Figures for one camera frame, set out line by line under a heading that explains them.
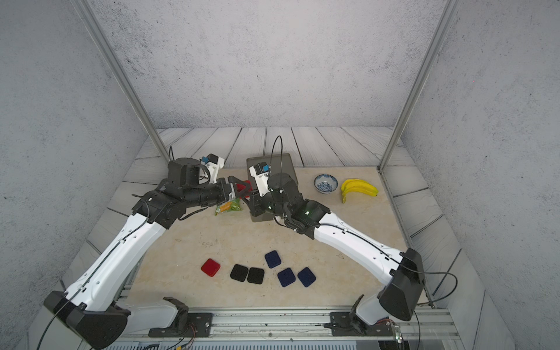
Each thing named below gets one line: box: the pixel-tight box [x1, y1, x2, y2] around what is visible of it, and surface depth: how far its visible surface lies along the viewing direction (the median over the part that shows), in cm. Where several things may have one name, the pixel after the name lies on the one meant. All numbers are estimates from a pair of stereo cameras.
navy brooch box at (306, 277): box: [297, 266, 316, 288], surface depth 84 cm
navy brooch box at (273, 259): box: [263, 250, 282, 269], surface depth 89 cm
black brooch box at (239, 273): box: [229, 263, 249, 283], surface depth 86 cm
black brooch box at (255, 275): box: [247, 266, 265, 285], surface depth 84 cm
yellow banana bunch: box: [340, 178, 380, 204], surface depth 110 cm
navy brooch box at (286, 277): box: [277, 267, 297, 288], surface depth 84 cm
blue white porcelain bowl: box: [313, 173, 340, 194], surface depth 113 cm
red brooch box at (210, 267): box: [200, 258, 221, 278], surface depth 88 cm
